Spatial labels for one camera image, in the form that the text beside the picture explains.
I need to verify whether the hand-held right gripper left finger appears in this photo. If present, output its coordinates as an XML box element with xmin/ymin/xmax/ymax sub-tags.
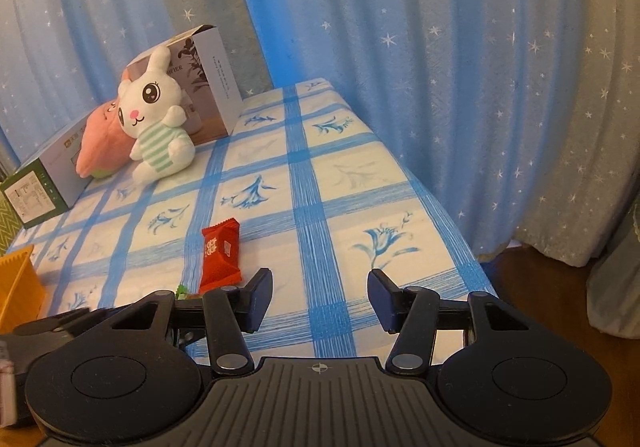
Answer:
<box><xmin>107</xmin><ymin>268</ymin><xmax>274</xmax><ymax>376</ymax></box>

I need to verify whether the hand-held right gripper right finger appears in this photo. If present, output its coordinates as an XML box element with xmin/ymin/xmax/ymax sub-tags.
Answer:
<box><xmin>366</xmin><ymin>269</ymin><xmax>533</xmax><ymax>376</ymax></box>

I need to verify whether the orange plastic basket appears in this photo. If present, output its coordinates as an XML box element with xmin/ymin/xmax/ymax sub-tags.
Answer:
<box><xmin>0</xmin><ymin>244</ymin><xmax>47</xmax><ymax>334</ymax></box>

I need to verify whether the red snack packet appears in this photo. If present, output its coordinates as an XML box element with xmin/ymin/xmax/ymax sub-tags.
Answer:
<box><xmin>200</xmin><ymin>220</ymin><xmax>243</xmax><ymax>295</ymax></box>

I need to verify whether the blue checked tablecloth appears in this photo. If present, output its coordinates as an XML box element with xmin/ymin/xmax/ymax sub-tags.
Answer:
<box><xmin>10</xmin><ymin>79</ymin><xmax>501</xmax><ymax>363</ymax></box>

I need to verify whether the green patterned box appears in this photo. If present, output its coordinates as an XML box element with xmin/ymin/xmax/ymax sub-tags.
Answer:
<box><xmin>0</xmin><ymin>204</ymin><xmax>23</xmax><ymax>254</ymax></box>

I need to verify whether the green white cardboard box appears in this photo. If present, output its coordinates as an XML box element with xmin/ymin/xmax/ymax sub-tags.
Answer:
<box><xmin>0</xmin><ymin>124</ymin><xmax>96</xmax><ymax>229</ymax></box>

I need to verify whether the pink plush toy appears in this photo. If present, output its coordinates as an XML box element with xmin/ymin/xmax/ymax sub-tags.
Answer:
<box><xmin>76</xmin><ymin>99</ymin><xmax>133</xmax><ymax>179</ymax></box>

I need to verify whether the white bunny plush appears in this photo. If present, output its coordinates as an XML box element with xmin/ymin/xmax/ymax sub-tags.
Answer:
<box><xmin>117</xmin><ymin>45</ymin><xmax>197</xmax><ymax>185</ymax></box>

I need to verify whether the plant print cardboard box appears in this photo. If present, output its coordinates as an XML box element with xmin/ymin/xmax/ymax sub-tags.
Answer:
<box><xmin>122</xmin><ymin>25</ymin><xmax>243</xmax><ymax>145</ymax></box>

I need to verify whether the grey frilled cloth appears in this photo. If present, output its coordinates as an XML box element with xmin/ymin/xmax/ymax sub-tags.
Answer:
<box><xmin>585</xmin><ymin>212</ymin><xmax>640</xmax><ymax>340</ymax></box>

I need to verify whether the blue star curtain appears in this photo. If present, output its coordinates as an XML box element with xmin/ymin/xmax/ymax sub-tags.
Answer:
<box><xmin>0</xmin><ymin>0</ymin><xmax>640</xmax><ymax>268</ymax></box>

